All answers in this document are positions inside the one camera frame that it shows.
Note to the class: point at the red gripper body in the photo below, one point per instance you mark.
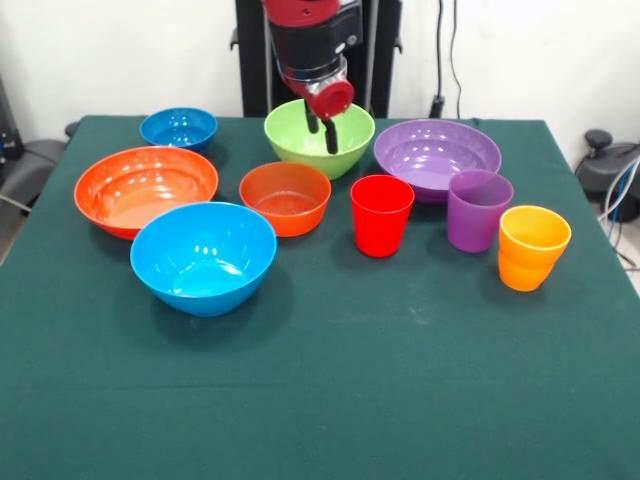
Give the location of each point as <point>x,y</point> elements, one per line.
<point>335,100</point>

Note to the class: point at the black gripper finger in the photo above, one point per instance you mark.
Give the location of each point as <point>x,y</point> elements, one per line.
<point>312,122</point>
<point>330,137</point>

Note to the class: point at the green bowl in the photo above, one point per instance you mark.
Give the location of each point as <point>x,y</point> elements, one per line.
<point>320,160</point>

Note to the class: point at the large light blue bowl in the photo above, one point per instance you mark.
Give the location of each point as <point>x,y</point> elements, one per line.
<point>200,260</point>

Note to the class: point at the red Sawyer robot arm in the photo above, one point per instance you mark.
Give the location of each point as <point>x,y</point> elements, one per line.
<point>310,45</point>

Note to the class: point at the small orange bowl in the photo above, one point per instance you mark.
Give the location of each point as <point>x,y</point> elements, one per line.
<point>285,220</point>

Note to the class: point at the purple bowl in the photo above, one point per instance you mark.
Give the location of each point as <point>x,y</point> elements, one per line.
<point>425,155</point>

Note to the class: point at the red cup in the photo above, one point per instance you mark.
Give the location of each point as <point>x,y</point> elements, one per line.
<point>380,225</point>

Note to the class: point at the small dark blue bowl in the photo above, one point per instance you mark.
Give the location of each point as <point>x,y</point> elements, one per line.
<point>175,137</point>

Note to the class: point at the purple cup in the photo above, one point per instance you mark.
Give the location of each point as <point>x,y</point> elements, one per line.
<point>475,225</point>

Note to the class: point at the large orange bowl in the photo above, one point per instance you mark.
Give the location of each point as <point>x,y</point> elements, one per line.
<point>125,190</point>

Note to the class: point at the orange cup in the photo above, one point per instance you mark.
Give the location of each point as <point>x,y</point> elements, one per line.
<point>530,260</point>

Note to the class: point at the dark green table cloth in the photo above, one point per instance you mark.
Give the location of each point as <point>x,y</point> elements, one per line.
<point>350,375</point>

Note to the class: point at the grey office chair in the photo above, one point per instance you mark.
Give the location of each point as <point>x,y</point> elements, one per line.
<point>35,160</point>

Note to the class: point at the black chair base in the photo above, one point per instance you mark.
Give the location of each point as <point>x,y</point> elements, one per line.
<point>610,165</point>

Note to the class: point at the black equipment stand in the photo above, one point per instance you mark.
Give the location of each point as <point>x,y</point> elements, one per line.
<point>7,125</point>

